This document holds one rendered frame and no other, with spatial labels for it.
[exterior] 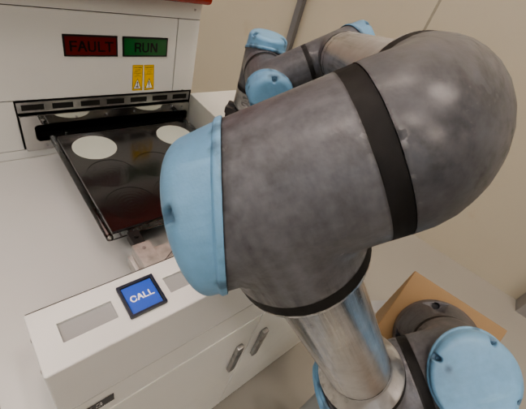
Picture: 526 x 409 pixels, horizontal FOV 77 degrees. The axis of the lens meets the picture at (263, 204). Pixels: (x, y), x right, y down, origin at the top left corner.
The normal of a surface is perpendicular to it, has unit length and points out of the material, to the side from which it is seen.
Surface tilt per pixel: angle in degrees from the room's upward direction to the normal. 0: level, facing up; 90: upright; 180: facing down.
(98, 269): 0
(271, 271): 92
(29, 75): 90
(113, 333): 0
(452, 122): 47
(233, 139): 39
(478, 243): 90
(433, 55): 19
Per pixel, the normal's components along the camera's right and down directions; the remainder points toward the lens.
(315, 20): -0.58, 0.41
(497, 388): -0.12, -0.20
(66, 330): 0.25, -0.73
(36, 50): 0.61, 0.64
